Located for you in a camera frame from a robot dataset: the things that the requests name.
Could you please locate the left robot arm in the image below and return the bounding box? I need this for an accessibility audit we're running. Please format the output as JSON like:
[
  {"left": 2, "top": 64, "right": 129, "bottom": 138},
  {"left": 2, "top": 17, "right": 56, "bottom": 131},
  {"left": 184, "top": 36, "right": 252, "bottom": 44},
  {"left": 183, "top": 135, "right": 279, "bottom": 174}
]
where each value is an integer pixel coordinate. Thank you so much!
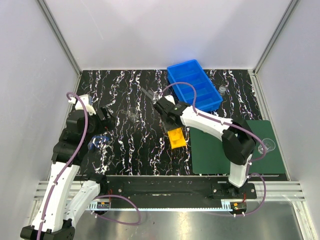
[{"left": 20, "top": 107, "right": 116, "bottom": 240}]

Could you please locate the yellow test tube rack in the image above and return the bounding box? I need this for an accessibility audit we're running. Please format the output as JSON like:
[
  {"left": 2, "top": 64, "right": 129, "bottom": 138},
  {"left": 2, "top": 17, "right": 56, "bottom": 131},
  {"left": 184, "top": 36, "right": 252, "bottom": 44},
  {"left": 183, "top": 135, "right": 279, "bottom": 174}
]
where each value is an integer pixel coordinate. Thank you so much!
[{"left": 167, "top": 127, "right": 187, "bottom": 150}]

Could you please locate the green mat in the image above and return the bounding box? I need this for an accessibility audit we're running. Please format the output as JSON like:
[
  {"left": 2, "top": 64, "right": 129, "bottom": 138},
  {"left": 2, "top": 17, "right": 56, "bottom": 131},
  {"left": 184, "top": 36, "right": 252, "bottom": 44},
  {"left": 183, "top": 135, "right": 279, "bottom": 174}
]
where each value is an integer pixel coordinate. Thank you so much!
[{"left": 189, "top": 120, "right": 286, "bottom": 175}]

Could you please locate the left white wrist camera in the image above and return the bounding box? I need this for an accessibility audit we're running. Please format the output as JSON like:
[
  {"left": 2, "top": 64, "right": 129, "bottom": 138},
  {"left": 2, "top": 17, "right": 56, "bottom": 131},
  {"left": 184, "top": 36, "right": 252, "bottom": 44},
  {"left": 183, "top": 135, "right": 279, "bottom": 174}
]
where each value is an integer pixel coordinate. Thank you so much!
[{"left": 75, "top": 94, "right": 97, "bottom": 116}]

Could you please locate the clear round flask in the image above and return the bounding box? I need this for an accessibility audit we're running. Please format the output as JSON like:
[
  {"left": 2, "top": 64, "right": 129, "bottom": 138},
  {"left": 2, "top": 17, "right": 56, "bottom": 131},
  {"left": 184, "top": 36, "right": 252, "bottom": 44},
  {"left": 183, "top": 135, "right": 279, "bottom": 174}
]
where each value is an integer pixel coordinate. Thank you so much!
[{"left": 120, "top": 107, "right": 140, "bottom": 123}]

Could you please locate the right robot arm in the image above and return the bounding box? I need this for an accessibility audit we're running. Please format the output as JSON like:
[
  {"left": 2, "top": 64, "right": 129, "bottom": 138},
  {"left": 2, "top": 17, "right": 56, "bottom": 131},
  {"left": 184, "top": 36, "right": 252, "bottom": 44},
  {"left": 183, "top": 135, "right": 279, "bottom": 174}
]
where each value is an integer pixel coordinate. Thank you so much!
[{"left": 153, "top": 95, "right": 256, "bottom": 199}]

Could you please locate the small clear vial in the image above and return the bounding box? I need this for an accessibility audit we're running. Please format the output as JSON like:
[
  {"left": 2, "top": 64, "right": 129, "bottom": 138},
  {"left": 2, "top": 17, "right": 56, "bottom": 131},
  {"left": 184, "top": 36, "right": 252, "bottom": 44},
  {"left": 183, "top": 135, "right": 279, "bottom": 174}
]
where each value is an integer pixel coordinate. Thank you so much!
[{"left": 218, "top": 85, "right": 227, "bottom": 96}]

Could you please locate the clear glass beaker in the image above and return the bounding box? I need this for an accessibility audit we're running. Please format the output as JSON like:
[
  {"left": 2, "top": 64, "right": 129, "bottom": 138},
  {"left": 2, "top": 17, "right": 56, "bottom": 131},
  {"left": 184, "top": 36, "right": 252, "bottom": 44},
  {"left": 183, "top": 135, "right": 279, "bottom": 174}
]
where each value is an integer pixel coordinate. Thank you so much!
[{"left": 258, "top": 138, "right": 276, "bottom": 155}]

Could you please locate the aluminium frame rail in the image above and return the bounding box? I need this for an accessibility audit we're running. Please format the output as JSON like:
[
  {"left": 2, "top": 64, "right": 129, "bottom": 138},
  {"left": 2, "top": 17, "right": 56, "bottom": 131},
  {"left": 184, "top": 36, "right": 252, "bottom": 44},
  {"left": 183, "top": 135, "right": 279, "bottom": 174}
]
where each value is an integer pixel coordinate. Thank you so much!
[{"left": 35, "top": 0, "right": 82, "bottom": 76}]

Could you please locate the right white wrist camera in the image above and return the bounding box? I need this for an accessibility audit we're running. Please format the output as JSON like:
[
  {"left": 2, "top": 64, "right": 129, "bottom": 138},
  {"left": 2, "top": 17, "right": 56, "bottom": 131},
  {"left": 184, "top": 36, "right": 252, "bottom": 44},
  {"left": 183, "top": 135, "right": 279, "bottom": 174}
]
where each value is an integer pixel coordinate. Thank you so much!
[{"left": 164, "top": 95, "right": 176, "bottom": 105}]

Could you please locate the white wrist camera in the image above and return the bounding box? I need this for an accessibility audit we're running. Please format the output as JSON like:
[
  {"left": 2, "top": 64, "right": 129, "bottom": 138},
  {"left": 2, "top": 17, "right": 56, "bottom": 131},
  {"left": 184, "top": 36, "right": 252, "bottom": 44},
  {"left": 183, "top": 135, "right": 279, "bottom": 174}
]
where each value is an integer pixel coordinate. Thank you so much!
[
  {"left": 75, "top": 94, "right": 97, "bottom": 116},
  {"left": 164, "top": 95, "right": 176, "bottom": 105}
]

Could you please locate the blue plastic compartment bin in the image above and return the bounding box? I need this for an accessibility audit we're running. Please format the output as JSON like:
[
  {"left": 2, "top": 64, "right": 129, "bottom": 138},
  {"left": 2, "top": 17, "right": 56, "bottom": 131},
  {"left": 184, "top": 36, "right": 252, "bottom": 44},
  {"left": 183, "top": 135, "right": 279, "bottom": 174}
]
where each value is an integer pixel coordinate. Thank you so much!
[{"left": 167, "top": 59, "right": 223, "bottom": 113}]

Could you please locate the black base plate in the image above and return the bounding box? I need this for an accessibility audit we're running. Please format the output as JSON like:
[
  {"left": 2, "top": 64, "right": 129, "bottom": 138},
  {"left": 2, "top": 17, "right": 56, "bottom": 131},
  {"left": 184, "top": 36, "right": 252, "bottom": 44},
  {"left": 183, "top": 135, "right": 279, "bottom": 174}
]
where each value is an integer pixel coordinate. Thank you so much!
[{"left": 105, "top": 175, "right": 257, "bottom": 200}]

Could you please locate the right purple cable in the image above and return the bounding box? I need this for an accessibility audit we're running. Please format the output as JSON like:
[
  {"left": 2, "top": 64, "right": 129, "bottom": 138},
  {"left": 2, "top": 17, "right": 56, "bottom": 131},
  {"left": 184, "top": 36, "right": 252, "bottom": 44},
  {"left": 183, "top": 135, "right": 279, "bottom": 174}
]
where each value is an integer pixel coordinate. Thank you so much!
[{"left": 159, "top": 82, "right": 268, "bottom": 217}]

